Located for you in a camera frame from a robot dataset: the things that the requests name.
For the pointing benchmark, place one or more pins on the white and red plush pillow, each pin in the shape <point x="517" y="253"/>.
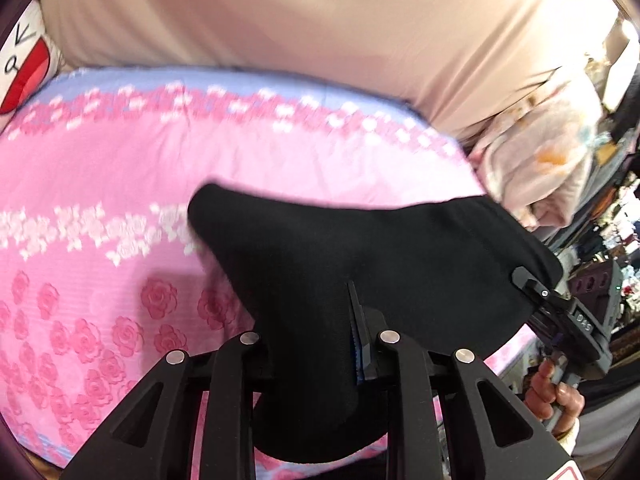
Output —
<point x="22" y="80"/>

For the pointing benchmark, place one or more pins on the person's right forearm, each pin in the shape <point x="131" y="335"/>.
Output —
<point x="569" y="439"/>

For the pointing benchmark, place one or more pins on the black pants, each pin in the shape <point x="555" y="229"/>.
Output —
<point x="325" y="250"/>

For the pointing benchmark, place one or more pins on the person's right hand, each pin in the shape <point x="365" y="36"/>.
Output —
<point x="539" y="392"/>

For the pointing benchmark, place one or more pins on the beige padded headboard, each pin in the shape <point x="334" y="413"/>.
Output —
<point x="300" y="15"/>

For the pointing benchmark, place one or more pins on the pink floral bed sheet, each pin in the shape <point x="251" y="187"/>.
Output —
<point x="125" y="170"/>

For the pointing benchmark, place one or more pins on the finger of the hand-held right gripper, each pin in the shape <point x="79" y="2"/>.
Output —
<point x="532" y="282"/>

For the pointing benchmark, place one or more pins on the cluttered shelf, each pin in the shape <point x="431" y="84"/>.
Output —
<point x="617" y="220"/>

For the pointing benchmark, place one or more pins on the pale printed quilt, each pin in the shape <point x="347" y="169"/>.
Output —
<point x="530" y="175"/>

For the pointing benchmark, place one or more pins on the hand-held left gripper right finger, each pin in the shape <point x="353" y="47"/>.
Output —
<point x="356" y="355"/>

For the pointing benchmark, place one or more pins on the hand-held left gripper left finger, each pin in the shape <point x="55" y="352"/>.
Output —
<point x="235" y="375"/>

